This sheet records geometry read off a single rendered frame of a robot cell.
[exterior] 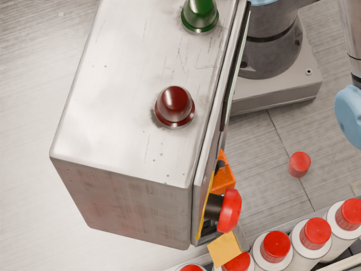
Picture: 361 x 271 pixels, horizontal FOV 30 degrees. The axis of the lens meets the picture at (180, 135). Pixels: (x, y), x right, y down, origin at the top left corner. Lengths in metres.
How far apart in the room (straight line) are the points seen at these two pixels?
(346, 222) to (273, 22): 0.32
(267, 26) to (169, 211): 0.56
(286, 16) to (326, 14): 0.26
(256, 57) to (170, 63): 0.61
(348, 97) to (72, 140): 0.38
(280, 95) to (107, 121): 0.70
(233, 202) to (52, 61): 0.70
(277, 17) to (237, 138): 0.24
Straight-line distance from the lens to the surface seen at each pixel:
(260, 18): 0.98
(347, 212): 0.84
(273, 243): 0.82
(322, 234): 0.83
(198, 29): 0.46
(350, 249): 1.05
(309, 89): 1.12
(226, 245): 0.79
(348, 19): 0.71
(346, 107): 0.74
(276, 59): 1.07
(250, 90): 1.09
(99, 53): 0.46
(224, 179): 0.71
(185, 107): 0.42
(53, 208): 1.10
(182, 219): 0.49
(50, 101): 1.17
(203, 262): 0.93
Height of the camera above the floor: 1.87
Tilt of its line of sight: 69 degrees down
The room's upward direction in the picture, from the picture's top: 1 degrees counter-clockwise
